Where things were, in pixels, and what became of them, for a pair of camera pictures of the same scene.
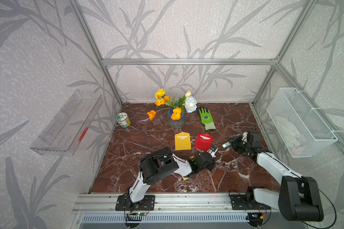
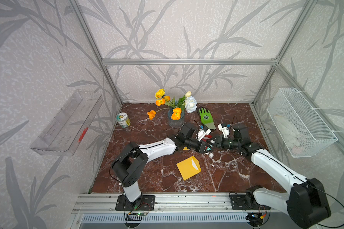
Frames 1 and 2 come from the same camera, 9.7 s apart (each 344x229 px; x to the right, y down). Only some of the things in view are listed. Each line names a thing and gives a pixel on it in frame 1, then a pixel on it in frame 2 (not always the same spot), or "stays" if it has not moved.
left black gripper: [212, 164] → [201, 147]
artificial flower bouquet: [186, 102] stays
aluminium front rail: [212, 203] stays
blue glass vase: [176, 123] stays
